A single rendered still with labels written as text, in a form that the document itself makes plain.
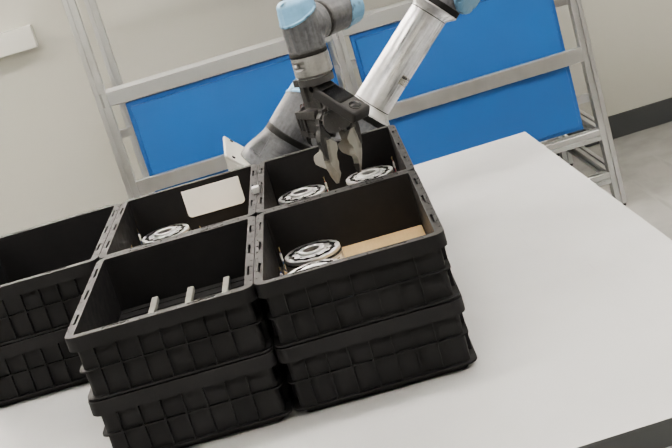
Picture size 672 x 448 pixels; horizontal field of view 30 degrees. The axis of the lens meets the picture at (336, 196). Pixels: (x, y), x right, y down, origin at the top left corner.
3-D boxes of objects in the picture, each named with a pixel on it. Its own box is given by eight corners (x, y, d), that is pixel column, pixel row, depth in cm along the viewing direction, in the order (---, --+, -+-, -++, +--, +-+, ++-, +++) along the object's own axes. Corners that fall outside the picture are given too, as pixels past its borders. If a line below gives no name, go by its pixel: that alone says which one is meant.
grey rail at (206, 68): (101, 105, 435) (96, 91, 434) (565, -34, 442) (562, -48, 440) (99, 110, 425) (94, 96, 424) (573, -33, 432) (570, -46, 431)
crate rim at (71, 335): (101, 271, 228) (97, 259, 228) (259, 226, 228) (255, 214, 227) (67, 355, 190) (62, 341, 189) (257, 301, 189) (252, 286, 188)
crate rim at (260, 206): (418, 180, 227) (415, 168, 226) (259, 226, 228) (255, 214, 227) (396, 134, 266) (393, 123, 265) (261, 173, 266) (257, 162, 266)
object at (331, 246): (285, 252, 225) (284, 249, 225) (339, 237, 225) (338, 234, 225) (285, 270, 216) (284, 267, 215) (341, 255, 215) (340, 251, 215)
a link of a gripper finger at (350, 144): (353, 163, 254) (333, 125, 251) (372, 164, 250) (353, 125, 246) (343, 172, 253) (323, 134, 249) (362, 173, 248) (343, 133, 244)
